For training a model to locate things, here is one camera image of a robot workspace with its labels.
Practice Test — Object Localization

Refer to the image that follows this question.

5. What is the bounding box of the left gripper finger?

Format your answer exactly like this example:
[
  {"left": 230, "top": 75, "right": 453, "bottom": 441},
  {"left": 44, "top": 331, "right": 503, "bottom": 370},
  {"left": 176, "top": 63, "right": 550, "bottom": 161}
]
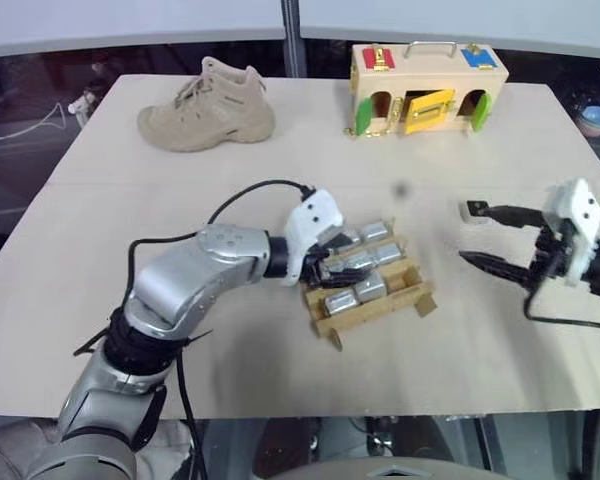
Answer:
[
  {"left": 325, "top": 227, "right": 364, "bottom": 254},
  {"left": 325, "top": 263, "right": 381, "bottom": 287}
]

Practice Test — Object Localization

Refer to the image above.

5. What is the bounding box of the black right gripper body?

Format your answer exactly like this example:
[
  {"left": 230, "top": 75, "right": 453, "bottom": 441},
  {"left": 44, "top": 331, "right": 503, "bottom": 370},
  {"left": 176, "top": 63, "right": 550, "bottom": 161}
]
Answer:
[{"left": 527, "top": 218, "right": 582, "bottom": 292}]

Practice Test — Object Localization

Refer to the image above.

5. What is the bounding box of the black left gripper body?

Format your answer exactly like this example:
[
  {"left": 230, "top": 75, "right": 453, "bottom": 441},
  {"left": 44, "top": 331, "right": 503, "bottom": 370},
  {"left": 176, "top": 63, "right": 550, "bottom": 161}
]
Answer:
[{"left": 299, "top": 240, "right": 342, "bottom": 291}]

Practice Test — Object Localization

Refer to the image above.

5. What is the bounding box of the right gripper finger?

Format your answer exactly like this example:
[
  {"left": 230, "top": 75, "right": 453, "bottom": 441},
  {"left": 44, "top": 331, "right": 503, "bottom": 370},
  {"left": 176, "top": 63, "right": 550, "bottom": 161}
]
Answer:
[
  {"left": 458, "top": 249, "right": 537, "bottom": 292},
  {"left": 479, "top": 203, "right": 549, "bottom": 230}
]

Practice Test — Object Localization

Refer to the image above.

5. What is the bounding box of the white camera with black lens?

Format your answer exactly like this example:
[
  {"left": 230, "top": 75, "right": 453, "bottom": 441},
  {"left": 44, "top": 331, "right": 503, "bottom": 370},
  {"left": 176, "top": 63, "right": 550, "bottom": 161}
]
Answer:
[{"left": 458, "top": 198, "right": 494, "bottom": 224}]

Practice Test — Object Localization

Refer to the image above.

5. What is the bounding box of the small wooden pallet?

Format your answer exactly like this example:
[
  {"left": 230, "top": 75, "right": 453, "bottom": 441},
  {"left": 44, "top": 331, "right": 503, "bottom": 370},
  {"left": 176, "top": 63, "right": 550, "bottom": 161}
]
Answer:
[{"left": 299, "top": 217, "right": 439, "bottom": 351}]

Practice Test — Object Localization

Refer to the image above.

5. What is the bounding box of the stack of pastel bowls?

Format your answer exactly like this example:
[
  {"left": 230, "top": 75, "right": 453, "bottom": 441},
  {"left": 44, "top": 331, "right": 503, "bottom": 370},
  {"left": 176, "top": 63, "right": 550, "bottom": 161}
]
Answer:
[{"left": 577, "top": 104, "right": 600, "bottom": 139}]

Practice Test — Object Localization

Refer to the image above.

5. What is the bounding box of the wooden lock box toy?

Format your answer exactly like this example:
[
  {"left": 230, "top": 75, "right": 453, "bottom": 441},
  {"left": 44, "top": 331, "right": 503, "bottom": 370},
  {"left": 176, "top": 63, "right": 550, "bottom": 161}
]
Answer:
[{"left": 343, "top": 40, "right": 510, "bottom": 141}]

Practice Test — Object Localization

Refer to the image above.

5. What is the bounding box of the beige suede hiking boot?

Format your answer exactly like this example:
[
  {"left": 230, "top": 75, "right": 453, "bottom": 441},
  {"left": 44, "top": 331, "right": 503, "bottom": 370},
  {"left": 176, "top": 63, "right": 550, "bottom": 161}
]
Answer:
[{"left": 137, "top": 55, "right": 276, "bottom": 154}]

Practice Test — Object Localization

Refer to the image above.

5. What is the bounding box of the small white device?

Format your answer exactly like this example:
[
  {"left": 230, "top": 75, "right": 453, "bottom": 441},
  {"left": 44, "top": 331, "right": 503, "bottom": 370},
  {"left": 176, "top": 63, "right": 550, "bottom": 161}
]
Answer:
[{"left": 67, "top": 89, "right": 99, "bottom": 117}]

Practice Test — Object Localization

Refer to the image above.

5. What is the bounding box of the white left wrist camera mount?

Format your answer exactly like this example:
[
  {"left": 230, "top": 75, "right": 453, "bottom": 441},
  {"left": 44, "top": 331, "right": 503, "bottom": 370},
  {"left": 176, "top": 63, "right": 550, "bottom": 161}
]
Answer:
[{"left": 281, "top": 188, "right": 345, "bottom": 287}]

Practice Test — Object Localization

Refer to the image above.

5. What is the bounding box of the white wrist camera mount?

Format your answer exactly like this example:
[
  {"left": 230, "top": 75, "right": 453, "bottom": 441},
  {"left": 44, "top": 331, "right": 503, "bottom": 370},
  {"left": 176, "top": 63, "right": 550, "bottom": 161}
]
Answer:
[
  {"left": 281, "top": 188, "right": 345, "bottom": 287},
  {"left": 539, "top": 177, "right": 600, "bottom": 289}
]

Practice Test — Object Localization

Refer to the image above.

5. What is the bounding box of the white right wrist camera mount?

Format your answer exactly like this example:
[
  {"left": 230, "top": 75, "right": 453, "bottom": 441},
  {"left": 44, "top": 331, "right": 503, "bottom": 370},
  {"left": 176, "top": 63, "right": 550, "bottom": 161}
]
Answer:
[{"left": 539, "top": 177, "right": 600, "bottom": 289}]

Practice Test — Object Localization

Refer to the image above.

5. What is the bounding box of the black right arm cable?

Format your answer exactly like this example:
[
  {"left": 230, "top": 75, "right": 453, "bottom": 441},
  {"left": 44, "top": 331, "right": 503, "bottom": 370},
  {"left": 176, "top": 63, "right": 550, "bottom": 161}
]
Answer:
[{"left": 523, "top": 277, "right": 600, "bottom": 334}]

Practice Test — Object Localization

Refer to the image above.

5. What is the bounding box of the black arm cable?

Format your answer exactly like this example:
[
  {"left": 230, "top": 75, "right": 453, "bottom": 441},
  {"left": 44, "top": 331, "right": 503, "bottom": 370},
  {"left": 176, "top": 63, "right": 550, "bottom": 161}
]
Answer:
[
  {"left": 523, "top": 277, "right": 600, "bottom": 334},
  {"left": 123, "top": 179, "right": 317, "bottom": 480}
]

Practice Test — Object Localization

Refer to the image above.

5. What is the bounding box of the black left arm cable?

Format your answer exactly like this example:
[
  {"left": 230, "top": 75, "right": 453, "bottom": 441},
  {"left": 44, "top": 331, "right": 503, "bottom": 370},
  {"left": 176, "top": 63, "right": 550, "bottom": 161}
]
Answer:
[{"left": 123, "top": 179, "right": 317, "bottom": 480}]

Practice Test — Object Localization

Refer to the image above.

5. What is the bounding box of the grey vertical post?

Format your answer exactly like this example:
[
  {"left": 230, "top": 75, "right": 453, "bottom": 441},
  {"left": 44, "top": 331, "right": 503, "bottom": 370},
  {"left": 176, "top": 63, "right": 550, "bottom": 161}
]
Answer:
[{"left": 282, "top": 0, "right": 306, "bottom": 79}]

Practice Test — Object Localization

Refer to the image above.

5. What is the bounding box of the thin white cable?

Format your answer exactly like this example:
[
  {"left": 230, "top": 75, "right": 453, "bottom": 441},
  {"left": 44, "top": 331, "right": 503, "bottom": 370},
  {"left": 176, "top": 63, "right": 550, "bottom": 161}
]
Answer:
[{"left": 0, "top": 102, "right": 72, "bottom": 144}]

